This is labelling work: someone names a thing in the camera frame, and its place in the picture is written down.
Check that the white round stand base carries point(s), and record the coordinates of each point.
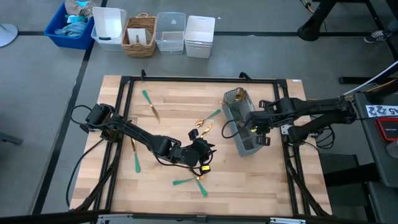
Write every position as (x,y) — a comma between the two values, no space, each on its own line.
(393,149)
(7,34)

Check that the clear plastic bin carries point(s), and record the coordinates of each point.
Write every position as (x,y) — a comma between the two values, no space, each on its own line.
(169,34)

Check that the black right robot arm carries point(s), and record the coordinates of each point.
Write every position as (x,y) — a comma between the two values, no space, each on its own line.
(311,107)

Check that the black aluminium table frame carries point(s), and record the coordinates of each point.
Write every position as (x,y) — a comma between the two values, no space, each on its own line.
(202,79)

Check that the grey side desk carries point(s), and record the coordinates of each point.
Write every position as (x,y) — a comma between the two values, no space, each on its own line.
(370,140)

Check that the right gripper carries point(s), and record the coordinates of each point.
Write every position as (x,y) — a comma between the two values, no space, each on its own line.
(265,124)

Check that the white open plastic bin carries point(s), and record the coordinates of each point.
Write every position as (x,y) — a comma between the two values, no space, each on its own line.
(109,21)

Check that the blue plastic bin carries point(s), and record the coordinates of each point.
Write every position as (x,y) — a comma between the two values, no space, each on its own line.
(73,43)

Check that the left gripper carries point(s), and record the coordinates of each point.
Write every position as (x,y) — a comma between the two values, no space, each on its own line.
(199,152)

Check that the black bottom rail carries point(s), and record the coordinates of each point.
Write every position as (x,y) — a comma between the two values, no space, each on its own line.
(174,218)

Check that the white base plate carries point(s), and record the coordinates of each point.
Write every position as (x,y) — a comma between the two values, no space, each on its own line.
(284,129)

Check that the brown cloth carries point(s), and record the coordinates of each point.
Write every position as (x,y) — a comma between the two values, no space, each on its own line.
(79,9)

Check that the blue-grey cloth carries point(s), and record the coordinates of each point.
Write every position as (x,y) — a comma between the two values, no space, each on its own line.
(71,29)

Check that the grey plastic cutlery basket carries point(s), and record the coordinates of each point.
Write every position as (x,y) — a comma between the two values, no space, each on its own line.
(247,148)

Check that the wicker basket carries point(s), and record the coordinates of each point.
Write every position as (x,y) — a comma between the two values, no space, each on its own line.
(138,51)

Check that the teal cloth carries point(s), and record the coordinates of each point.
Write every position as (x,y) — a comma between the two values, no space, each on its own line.
(74,18)

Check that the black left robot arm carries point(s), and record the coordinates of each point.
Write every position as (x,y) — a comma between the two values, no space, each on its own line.
(140,137)

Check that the black desk leg frame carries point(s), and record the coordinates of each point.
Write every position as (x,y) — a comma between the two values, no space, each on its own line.
(357,80)

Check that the black stand post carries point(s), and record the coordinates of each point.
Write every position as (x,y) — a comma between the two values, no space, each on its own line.
(311,29)

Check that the white stacked plastic bin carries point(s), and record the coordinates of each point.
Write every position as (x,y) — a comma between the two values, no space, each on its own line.
(199,31)

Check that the person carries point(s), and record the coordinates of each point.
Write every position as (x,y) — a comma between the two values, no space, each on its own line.
(377,36)

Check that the white cardboard box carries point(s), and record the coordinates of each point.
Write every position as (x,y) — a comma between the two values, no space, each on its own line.
(136,35)

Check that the white printed label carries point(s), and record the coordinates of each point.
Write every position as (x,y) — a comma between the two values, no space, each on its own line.
(381,111)

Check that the grey chair leg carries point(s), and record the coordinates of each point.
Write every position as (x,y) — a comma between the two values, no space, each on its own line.
(11,139)

